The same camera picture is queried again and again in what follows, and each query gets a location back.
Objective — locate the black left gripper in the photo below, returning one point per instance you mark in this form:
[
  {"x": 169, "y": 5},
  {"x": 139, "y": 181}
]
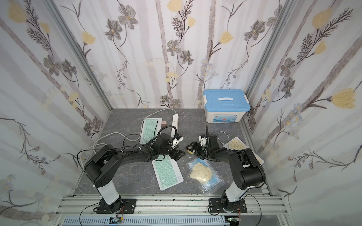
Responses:
[{"x": 175, "y": 152}]

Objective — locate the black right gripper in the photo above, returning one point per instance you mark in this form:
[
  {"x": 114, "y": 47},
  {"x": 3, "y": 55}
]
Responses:
[{"x": 198, "y": 148}]

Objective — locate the green keyboard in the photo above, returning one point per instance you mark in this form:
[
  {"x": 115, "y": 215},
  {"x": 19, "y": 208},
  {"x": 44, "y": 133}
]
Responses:
[
  {"x": 167, "y": 172},
  {"x": 150, "y": 128}
]

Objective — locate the white power strip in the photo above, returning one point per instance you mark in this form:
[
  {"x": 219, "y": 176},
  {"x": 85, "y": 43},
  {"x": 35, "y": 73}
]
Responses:
[{"x": 175, "y": 122}]

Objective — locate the yellow wireless keyboard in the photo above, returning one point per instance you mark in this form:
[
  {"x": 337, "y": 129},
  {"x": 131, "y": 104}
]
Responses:
[{"x": 237, "y": 144}]

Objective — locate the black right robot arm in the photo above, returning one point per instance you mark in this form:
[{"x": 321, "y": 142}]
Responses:
[{"x": 247, "y": 171}]

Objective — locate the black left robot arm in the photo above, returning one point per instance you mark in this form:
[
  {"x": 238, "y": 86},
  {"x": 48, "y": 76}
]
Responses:
[{"x": 102, "y": 167}]

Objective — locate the bag of gloves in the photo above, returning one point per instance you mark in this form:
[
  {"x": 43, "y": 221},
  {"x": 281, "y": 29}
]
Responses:
[{"x": 206, "y": 176}]

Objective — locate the blue lid storage box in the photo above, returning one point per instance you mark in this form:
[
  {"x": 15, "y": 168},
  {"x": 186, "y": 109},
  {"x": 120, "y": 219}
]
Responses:
[{"x": 225, "y": 105}]

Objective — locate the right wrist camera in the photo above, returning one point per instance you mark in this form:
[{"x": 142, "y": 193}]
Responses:
[{"x": 203, "y": 140}]

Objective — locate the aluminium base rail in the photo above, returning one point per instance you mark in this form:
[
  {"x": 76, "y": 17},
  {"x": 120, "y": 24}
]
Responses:
[{"x": 263, "y": 208}]

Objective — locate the white ribbed cable duct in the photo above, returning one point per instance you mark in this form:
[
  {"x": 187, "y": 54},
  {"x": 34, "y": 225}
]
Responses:
[{"x": 147, "y": 221}]

